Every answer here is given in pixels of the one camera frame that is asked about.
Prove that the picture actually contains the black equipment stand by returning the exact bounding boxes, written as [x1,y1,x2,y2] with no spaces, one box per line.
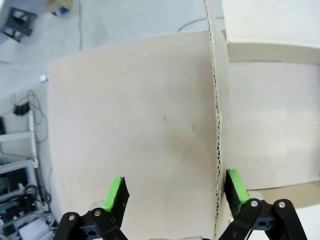
[2,6,38,43]

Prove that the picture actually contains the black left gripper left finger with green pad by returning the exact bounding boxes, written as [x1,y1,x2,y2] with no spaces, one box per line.
[53,176,131,240]

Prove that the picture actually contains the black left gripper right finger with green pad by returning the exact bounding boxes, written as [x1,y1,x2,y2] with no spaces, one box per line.
[218,168,308,240]

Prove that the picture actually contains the black brush-like connector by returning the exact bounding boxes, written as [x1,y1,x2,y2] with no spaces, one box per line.
[13,101,31,116]

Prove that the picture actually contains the thin grey floor cable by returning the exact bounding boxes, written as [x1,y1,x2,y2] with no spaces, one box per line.
[77,0,84,51]

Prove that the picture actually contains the small cardboard box, blue items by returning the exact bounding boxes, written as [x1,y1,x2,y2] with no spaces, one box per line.
[47,0,74,17]

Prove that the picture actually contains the white metal shelf rack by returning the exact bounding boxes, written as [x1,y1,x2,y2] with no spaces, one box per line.
[0,159,59,240]

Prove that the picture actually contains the grey curved floor cable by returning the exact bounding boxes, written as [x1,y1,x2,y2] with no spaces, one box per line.
[176,16,226,32]

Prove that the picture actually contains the large beige cardboard box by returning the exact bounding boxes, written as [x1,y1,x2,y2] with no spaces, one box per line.
[47,0,320,240]

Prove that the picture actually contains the grey looped cables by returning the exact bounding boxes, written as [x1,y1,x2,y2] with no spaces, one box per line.
[9,89,50,145]

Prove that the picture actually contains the white metal rack frame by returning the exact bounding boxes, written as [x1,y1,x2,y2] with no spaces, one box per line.
[0,109,40,176]

